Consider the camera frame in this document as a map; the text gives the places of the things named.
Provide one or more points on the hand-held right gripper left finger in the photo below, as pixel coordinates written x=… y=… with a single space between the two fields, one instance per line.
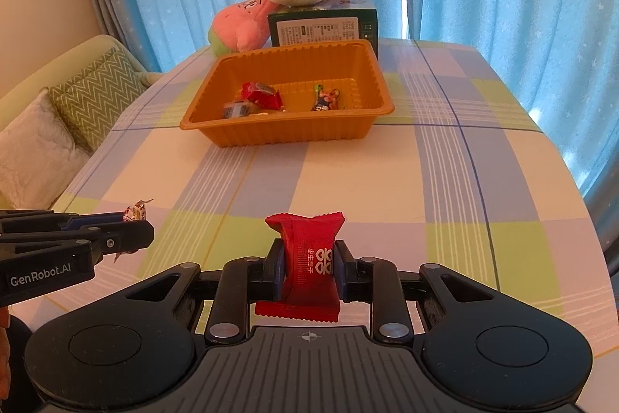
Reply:
x=278 y=270

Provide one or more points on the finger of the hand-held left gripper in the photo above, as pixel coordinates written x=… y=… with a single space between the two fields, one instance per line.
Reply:
x=87 y=221
x=125 y=236

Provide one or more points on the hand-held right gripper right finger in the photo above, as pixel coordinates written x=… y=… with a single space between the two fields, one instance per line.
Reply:
x=341 y=270

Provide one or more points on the red white snack packet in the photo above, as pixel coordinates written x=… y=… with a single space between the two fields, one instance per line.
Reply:
x=135 y=212

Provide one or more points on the orange plastic tray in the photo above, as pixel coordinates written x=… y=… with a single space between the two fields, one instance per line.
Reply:
x=290 y=130

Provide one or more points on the clear snack packet dark filling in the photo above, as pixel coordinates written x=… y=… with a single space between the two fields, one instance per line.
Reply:
x=239 y=109

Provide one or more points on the red gold candy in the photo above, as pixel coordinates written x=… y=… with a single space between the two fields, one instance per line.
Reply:
x=261 y=94

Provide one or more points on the white fluffy cushion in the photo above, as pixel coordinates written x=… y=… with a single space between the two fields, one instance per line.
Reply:
x=34 y=156

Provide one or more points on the green zigzag cushion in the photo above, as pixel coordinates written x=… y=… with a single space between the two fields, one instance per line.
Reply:
x=96 y=98

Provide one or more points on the checked tablecloth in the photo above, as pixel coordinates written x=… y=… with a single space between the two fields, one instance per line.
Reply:
x=435 y=180

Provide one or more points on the light green sofa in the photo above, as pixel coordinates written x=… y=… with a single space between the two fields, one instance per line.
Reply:
x=19 y=72

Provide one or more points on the colourful wrapped candy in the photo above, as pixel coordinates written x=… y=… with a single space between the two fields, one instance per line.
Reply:
x=323 y=101

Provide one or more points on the pink green plush toy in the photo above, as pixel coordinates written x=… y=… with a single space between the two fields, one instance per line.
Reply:
x=237 y=26

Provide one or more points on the dark green box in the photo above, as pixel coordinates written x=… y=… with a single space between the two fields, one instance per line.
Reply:
x=319 y=31

